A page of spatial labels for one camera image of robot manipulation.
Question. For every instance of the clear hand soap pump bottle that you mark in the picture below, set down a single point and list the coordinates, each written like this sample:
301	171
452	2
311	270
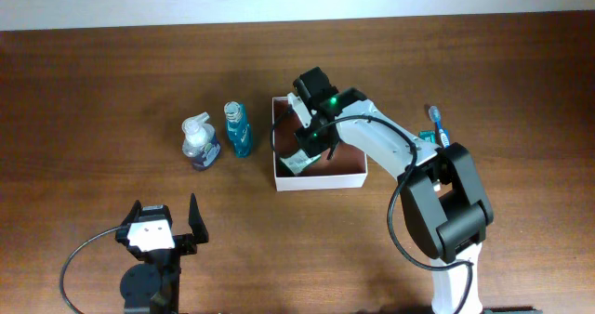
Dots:
201	145

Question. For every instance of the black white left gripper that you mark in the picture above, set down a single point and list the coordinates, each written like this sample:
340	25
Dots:
186	242

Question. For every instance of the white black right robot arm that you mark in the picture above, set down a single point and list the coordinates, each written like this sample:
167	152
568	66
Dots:
439	212

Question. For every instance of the green white soap packet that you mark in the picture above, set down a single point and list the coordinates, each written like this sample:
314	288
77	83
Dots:
299	162

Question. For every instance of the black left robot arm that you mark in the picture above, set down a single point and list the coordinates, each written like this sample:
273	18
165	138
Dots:
152	286

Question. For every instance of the teal mouthwash bottle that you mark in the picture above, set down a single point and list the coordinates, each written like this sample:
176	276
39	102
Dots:
238	128

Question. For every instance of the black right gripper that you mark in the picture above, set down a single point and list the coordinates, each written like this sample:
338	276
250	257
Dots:
310	146

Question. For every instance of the blue white capped toothbrush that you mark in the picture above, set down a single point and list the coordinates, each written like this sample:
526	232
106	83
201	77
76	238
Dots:
436	117

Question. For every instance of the pink cardboard box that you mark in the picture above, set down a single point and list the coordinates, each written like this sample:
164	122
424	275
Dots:
347	169

